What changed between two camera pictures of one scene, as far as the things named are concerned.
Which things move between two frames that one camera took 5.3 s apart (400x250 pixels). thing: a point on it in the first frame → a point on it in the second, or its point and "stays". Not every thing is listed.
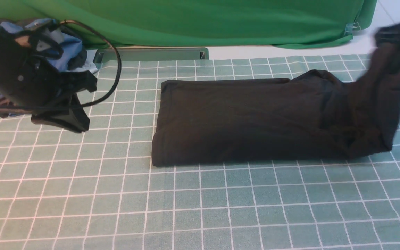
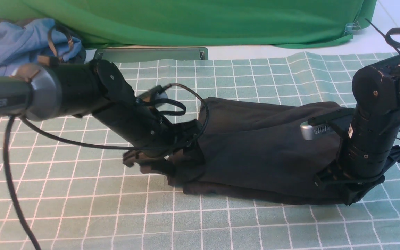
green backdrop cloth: [277, 24] stays
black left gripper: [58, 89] → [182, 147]
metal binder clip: [350, 27] stays
